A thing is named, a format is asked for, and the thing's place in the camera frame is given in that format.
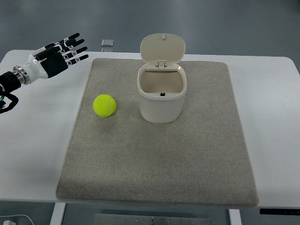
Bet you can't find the beige felt mat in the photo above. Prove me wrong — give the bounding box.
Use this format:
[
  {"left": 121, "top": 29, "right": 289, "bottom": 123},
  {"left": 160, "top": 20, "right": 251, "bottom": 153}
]
[{"left": 56, "top": 59, "right": 258, "bottom": 208}]

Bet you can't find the black table control panel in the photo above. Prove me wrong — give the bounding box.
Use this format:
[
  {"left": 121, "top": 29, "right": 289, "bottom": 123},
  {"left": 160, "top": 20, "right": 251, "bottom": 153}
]
[{"left": 260, "top": 208, "right": 300, "bottom": 216}]

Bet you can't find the grey metal base plate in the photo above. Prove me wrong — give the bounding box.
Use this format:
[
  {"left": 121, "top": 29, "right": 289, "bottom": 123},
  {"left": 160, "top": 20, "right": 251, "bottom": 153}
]
[{"left": 93, "top": 214, "right": 211, "bottom": 225}]

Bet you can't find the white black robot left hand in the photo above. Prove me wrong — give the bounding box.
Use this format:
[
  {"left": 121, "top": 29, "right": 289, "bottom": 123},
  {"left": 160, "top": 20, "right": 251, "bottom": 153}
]
[{"left": 13, "top": 33, "right": 89, "bottom": 84}]

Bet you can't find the white right table leg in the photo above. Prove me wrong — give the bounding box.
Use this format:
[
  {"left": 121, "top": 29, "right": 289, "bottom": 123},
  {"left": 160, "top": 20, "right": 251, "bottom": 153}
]
[{"left": 229, "top": 209, "right": 242, "bottom": 225}]

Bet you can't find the white cable on floor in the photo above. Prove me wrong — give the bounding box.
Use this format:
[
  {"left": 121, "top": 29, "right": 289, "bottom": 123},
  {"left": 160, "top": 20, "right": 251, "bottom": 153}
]
[{"left": 0, "top": 214, "right": 35, "bottom": 225}]

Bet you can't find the white table leg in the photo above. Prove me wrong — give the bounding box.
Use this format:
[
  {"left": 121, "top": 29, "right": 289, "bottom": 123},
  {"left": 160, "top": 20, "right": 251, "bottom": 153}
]
[
  {"left": 229, "top": 209, "right": 242, "bottom": 225},
  {"left": 50, "top": 202, "right": 66, "bottom": 225}
]

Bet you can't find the yellow tennis ball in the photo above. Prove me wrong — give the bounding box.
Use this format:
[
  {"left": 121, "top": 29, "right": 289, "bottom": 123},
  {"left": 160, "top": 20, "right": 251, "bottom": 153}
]
[{"left": 93, "top": 94, "right": 117, "bottom": 117}]

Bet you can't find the beige bin with open lid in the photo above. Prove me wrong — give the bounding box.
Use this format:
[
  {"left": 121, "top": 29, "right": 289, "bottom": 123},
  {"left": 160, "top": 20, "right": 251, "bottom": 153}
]
[{"left": 137, "top": 33, "right": 187, "bottom": 123}]

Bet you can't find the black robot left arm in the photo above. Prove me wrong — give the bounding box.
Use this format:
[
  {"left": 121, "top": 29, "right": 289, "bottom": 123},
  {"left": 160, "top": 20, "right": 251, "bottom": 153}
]
[{"left": 0, "top": 71, "right": 21, "bottom": 113}]

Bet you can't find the white power adapter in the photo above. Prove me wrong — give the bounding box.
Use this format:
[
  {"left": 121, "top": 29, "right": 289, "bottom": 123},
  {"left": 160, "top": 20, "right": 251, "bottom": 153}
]
[{"left": 3, "top": 220, "right": 14, "bottom": 225}]

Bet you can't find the white left table leg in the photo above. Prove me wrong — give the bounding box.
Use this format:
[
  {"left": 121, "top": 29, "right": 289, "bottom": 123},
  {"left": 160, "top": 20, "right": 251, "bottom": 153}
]
[{"left": 50, "top": 202, "right": 66, "bottom": 225}]

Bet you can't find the small metal floor plate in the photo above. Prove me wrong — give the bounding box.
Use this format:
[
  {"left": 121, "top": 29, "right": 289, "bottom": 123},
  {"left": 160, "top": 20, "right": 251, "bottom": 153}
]
[{"left": 101, "top": 39, "right": 114, "bottom": 47}]

